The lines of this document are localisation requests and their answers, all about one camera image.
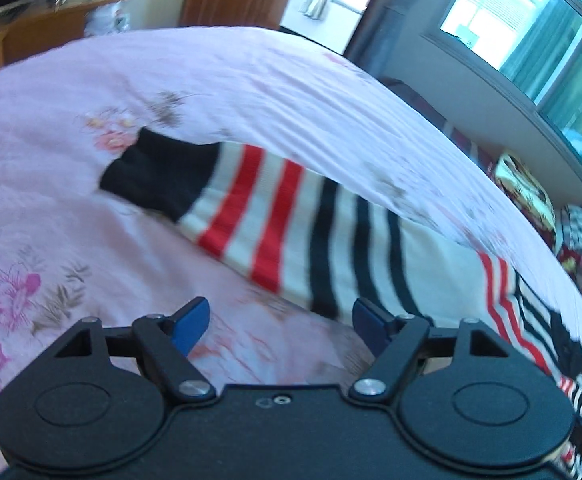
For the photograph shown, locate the colourful patterned pillow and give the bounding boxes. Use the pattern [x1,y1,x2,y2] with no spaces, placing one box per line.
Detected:
[492,152,558,252]

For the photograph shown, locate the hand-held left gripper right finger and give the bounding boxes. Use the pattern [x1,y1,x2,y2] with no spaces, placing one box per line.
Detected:
[348,297,518,402]

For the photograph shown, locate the large glass window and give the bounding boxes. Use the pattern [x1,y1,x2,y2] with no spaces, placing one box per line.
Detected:
[438,0,582,156]

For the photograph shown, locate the red black white striped sweater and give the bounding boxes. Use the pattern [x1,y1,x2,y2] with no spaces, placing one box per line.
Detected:
[98,127,582,480]

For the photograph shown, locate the teal curtain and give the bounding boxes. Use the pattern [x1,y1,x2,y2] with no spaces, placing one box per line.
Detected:
[498,0,582,116]

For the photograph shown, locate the pink floral bedspread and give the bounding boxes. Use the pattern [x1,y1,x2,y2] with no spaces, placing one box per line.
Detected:
[0,25,582,480]

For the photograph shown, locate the white plastic bag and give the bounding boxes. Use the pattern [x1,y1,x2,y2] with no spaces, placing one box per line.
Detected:
[85,0,132,37]

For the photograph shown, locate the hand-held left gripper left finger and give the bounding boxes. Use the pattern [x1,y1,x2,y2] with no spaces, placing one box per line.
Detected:
[46,296,218,404]

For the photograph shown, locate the blue-grey curtain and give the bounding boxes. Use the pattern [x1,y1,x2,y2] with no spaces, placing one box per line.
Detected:
[345,0,424,81]

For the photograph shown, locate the wooden desk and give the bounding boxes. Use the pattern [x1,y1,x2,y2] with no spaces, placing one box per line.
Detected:
[0,0,136,82]

